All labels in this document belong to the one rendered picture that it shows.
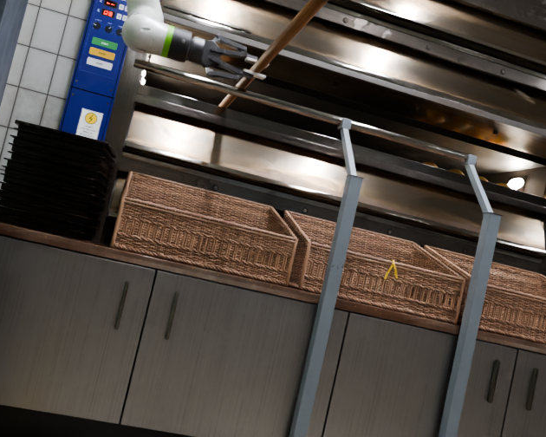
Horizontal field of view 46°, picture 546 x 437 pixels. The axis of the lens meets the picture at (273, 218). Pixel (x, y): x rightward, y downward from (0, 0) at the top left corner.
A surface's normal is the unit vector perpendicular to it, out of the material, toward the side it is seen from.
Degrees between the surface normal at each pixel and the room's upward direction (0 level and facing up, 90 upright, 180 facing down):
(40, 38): 90
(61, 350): 90
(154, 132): 70
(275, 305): 90
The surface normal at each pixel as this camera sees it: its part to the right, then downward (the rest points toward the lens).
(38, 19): 0.23, -0.02
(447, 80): 0.29, -0.35
